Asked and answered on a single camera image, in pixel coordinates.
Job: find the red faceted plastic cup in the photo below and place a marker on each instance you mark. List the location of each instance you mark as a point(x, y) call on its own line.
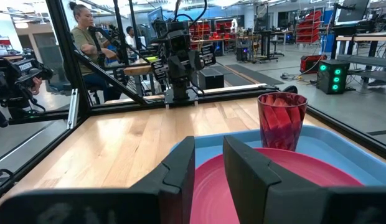
point(281, 124)

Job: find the person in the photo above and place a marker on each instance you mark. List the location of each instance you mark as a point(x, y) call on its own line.
point(130, 35)
point(82, 40)

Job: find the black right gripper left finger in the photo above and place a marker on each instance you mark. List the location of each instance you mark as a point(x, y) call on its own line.
point(168, 193)

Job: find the blue plastic tray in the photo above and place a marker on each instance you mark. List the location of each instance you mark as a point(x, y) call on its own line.
point(336, 152)

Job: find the wooden top workbench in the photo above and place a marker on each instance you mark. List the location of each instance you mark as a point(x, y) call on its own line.
point(364, 39)

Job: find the black computer green lights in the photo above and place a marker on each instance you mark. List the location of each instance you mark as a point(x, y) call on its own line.
point(331, 77)

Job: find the black mounted monitor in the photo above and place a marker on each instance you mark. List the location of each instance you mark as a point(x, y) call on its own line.
point(353, 11)

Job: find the red tool case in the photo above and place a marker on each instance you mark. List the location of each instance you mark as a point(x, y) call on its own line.
point(311, 63)

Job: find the person's hand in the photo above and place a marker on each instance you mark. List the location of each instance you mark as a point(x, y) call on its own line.
point(36, 86)

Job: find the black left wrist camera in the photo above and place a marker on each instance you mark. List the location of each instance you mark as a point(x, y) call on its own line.
point(179, 42)

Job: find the red bin shelf rack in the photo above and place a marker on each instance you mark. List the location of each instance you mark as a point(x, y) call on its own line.
point(309, 28)

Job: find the black aluminium table frame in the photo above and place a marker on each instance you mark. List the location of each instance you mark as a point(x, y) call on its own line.
point(68, 62)

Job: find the silver frame bracket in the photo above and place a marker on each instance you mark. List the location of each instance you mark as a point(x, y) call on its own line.
point(73, 109)

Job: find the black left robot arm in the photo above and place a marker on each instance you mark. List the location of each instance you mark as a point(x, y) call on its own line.
point(180, 90)

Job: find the black floor mat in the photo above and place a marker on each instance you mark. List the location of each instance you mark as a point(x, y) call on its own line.
point(255, 74)

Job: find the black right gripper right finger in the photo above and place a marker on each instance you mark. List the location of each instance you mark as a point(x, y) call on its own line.
point(274, 199)

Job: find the black box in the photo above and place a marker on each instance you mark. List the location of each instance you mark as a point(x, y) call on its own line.
point(211, 79)

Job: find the pink round plate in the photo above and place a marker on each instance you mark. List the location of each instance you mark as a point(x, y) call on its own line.
point(211, 193)

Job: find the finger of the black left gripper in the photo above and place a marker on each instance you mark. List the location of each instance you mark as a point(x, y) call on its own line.
point(176, 70)
point(190, 67)

